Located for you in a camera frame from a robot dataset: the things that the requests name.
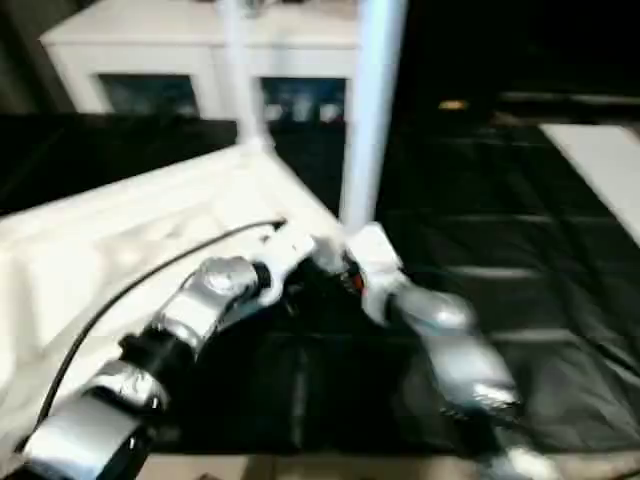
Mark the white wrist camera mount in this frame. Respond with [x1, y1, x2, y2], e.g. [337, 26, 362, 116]
[346, 224, 407, 327]
[253, 227, 317, 305]

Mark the black side table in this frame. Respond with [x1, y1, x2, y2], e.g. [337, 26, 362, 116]
[494, 91, 640, 125]

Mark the black mat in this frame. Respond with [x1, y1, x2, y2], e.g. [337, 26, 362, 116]
[0, 112, 640, 456]

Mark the white flat board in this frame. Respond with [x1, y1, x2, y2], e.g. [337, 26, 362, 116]
[538, 124, 640, 235]

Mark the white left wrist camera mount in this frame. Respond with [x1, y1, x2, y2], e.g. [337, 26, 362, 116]
[253, 227, 317, 305]

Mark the white cabinet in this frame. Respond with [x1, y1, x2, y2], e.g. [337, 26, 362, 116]
[39, 0, 362, 122]

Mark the white plastic table top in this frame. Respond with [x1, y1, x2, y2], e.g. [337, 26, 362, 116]
[0, 142, 347, 454]

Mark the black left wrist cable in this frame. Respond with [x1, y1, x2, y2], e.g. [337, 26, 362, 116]
[34, 217, 290, 429]

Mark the grey curtain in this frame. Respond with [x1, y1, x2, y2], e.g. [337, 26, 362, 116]
[0, 0, 72, 115]

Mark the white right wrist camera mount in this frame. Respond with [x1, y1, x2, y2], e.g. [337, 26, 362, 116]
[346, 224, 407, 327]

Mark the white plastic table leg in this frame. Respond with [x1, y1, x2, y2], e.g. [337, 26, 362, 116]
[222, 0, 277, 152]
[338, 0, 407, 237]

